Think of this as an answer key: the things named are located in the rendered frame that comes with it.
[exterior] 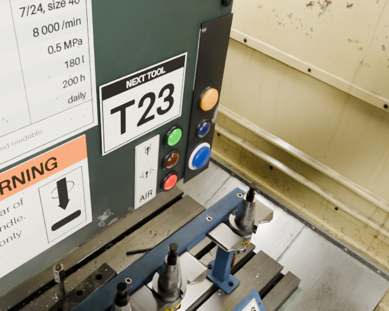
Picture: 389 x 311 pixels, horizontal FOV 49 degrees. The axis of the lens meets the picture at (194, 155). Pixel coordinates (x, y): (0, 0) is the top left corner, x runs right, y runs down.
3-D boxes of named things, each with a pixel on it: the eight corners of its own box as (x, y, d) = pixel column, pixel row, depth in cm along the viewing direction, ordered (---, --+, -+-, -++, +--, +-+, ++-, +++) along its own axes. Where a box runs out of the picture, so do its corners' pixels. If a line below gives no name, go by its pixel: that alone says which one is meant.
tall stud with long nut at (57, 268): (71, 296, 109) (66, 265, 101) (61, 303, 107) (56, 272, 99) (65, 289, 110) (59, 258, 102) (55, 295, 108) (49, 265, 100)
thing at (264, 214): (277, 215, 95) (278, 213, 95) (263, 228, 92) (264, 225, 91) (252, 198, 98) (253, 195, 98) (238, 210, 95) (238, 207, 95)
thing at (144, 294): (171, 310, 75) (171, 307, 75) (148, 330, 72) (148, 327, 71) (144, 284, 79) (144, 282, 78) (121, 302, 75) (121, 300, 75)
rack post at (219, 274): (240, 283, 117) (262, 208, 98) (227, 295, 113) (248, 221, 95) (212, 261, 121) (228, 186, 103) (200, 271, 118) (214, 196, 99)
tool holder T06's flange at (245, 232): (240, 213, 96) (242, 205, 94) (262, 229, 93) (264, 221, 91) (221, 226, 92) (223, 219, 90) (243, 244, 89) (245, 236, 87)
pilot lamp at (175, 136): (182, 142, 46) (184, 125, 44) (167, 150, 44) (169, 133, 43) (178, 139, 46) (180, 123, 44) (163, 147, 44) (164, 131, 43)
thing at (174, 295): (173, 269, 82) (174, 262, 81) (192, 293, 79) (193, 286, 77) (145, 286, 79) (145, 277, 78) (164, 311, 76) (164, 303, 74)
